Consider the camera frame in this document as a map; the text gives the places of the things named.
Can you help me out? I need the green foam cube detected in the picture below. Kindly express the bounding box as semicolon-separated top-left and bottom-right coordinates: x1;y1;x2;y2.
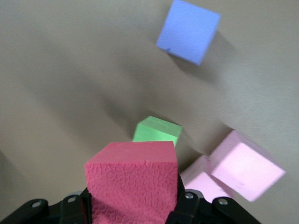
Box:
131;116;183;150

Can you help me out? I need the red foam cube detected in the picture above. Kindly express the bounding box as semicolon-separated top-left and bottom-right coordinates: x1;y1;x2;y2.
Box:
84;140;178;224

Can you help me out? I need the pink foam cube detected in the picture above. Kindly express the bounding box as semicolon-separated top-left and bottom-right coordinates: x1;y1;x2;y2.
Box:
180;154;232;204
208;129;287;203

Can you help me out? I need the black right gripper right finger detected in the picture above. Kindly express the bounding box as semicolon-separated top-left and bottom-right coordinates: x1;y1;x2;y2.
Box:
167;174;260;224

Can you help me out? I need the purple foam cube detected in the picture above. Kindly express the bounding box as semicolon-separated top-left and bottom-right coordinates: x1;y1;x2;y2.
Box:
156;0;221;66

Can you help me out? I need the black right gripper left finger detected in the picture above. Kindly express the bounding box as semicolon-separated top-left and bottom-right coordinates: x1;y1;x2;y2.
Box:
0;190;93;224

